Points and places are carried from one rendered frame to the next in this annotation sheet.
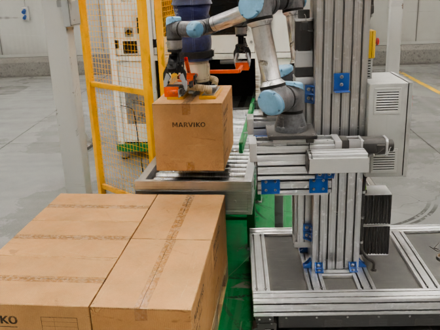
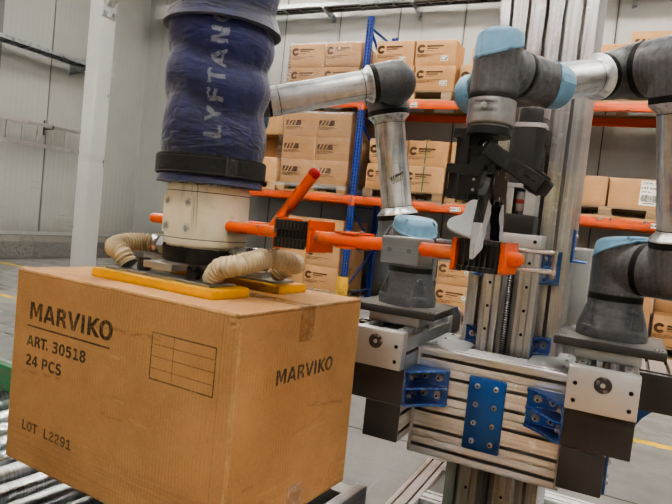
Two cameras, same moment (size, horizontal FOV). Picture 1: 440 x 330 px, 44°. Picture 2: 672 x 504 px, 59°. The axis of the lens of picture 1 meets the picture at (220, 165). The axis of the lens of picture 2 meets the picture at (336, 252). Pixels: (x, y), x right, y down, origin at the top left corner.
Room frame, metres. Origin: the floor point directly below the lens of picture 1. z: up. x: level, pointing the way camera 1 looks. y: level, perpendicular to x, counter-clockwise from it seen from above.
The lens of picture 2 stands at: (2.55, 1.17, 1.24)
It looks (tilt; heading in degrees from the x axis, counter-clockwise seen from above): 3 degrees down; 294
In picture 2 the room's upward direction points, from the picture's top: 6 degrees clockwise
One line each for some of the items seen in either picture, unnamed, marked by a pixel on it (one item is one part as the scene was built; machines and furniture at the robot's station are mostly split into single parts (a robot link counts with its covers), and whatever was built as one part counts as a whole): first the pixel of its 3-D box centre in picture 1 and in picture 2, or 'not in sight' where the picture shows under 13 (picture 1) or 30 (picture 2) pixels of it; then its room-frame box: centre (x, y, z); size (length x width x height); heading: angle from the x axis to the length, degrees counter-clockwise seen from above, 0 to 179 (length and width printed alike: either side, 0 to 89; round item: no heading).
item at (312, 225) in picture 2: (187, 79); (304, 234); (3.06, 0.16, 1.21); 0.10 x 0.08 x 0.06; 82
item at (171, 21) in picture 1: (174, 28); (498, 67); (2.73, 0.20, 1.51); 0.09 x 0.08 x 0.11; 54
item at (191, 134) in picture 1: (196, 125); (184, 376); (3.32, 0.14, 0.87); 0.60 x 0.40 x 0.40; 173
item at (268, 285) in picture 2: (211, 90); (232, 272); (3.29, 0.03, 1.10); 0.34 x 0.10 x 0.05; 172
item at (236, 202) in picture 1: (193, 201); not in sight; (3.05, 0.17, 0.47); 0.70 x 0.03 x 0.15; 83
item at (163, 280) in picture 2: (180, 90); (168, 274); (3.32, 0.22, 1.10); 0.34 x 0.10 x 0.05; 172
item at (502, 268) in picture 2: (173, 90); (484, 255); (2.72, 0.22, 1.21); 0.08 x 0.07 x 0.05; 172
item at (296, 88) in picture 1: (289, 95); (622, 265); (2.50, -0.33, 1.20); 0.13 x 0.12 x 0.14; 144
